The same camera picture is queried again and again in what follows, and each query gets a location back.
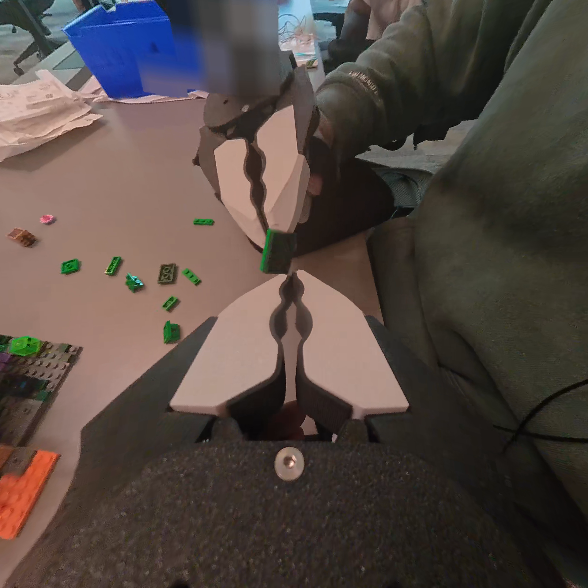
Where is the white paper bag pile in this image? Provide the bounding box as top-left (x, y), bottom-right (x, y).
top-left (0, 69), bottom-right (209, 161)

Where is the blue plastic bin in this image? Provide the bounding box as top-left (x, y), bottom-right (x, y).
top-left (62, 0), bottom-right (203, 99)

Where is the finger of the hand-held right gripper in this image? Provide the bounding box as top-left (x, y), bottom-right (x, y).
top-left (255, 105), bottom-right (311, 232)
top-left (213, 137), bottom-right (269, 236)

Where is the toy brick model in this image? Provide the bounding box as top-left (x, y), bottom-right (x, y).
top-left (0, 334), bottom-right (83, 540)

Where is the thin black cable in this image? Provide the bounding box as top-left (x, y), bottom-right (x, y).
top-left (494, 379), bottom-right (588, 453)

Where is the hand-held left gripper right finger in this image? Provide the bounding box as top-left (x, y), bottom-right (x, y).
top-left (294, 270), bottom-right (410, 420)

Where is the thin orange wire tangle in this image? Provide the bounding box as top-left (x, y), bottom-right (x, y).
top-left (280, 14), bottom-right (318, 51)

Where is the black mesh chair seat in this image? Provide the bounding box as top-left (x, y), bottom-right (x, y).
top-left (374, 168), bottom-right (432, 217)

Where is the grey desk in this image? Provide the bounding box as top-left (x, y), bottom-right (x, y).
top-left (0, 60), bottom-right (384, 570)

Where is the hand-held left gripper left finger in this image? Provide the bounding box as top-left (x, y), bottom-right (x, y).
top-left (169, 275), bottom-right (292, 420)

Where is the black chair armrest pad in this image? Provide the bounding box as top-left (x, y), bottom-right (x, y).
top-left (246, 138), bottom-right (396, 255)

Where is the person's right hand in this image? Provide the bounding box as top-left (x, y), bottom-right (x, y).
top-left (304, 109), bottom-right (343, 197)

